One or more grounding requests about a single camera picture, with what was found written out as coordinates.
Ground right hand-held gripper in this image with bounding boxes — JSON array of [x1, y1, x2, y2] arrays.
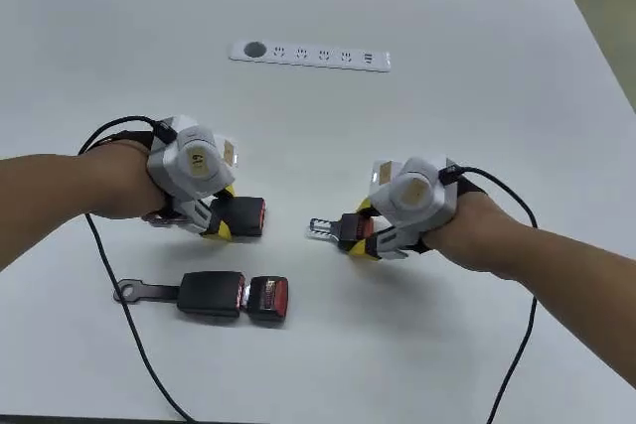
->
[[347, 156, 461, 262]]

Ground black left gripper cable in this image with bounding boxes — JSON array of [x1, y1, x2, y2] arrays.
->
[[77, 115, 195, 424]]

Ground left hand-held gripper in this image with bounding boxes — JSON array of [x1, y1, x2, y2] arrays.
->
[[146, 114, 242, 242]]

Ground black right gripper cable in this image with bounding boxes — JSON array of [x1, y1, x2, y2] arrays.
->
[[438, 164, 541, 424]]

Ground person's left hand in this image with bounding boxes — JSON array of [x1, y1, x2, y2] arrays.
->
[[92, 130, 168, 221]]

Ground person's right hand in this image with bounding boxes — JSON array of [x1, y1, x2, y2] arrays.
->
[[420, 177, 504, 259]]

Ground person's left forearm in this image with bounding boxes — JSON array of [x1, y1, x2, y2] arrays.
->
[[0, 147, 116, 274]]

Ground white power strip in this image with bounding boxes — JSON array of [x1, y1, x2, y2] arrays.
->
[[228, 40, 393, 73]]

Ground black seat belt buckle metal strap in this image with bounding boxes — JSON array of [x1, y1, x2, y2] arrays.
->
[[140, 196, 269, 240]]

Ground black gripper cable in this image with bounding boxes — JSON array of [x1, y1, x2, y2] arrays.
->
[[77, 115, 195, 424], [438, 164, 541, 424]]

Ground person's right forearm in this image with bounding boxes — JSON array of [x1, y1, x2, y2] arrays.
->
[[491, 209, 636, 329]]

